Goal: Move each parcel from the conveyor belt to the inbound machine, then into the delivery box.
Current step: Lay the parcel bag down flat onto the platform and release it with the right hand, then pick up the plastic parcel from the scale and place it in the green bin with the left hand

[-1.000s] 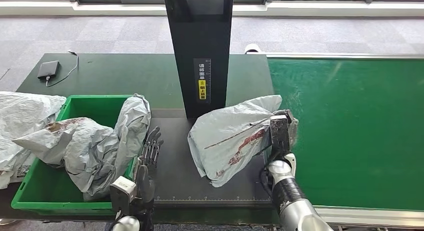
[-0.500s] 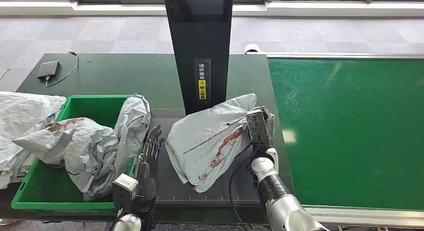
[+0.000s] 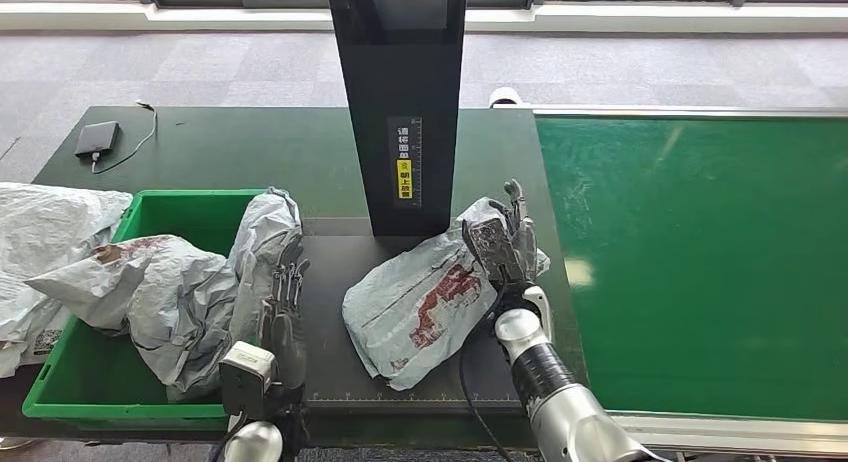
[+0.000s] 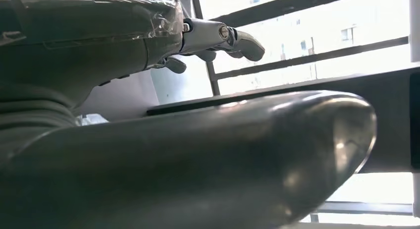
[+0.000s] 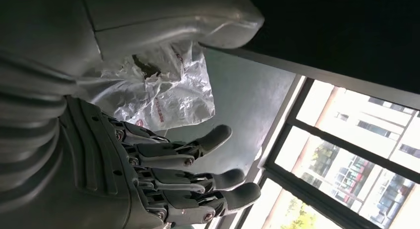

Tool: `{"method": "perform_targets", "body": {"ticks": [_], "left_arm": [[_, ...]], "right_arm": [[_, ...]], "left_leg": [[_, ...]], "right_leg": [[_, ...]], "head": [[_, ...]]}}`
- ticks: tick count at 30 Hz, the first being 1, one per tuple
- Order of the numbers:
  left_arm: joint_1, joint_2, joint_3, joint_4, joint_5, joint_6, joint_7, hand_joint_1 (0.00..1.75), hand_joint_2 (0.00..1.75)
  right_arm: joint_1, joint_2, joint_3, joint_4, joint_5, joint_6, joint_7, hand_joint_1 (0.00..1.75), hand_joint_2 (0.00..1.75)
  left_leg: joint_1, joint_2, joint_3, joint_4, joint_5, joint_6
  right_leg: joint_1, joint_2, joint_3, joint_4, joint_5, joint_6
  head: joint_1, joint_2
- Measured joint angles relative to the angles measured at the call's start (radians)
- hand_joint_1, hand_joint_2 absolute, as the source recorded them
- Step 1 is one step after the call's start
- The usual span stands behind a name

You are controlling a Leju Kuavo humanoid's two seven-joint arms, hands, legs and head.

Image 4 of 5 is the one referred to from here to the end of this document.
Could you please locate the dark window frame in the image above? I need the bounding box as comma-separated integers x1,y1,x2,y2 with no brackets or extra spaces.
189,0,415,223

